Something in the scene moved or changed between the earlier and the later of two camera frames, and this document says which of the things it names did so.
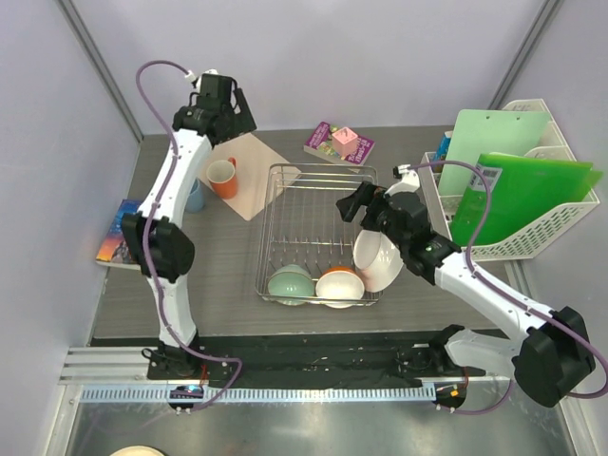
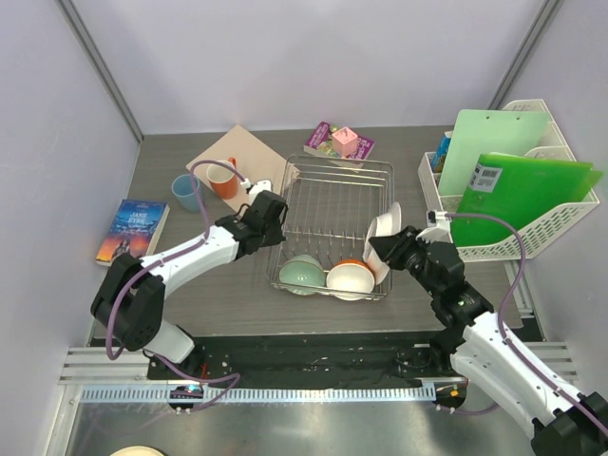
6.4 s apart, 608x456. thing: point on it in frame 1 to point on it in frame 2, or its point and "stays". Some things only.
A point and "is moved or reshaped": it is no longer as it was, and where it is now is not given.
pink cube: x=344 y=142 stays
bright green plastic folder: x=524 y=192 stays
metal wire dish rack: x=302 y=224 is moved or reshaped
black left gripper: x=242 y=122 to x=276 y=237
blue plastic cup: x=196 y=199 stays
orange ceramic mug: x=222 y=176 stays
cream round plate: x=138 y=450 stays
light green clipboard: x=481 y=131 stays
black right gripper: x=349 y=207 to x=392 y=247
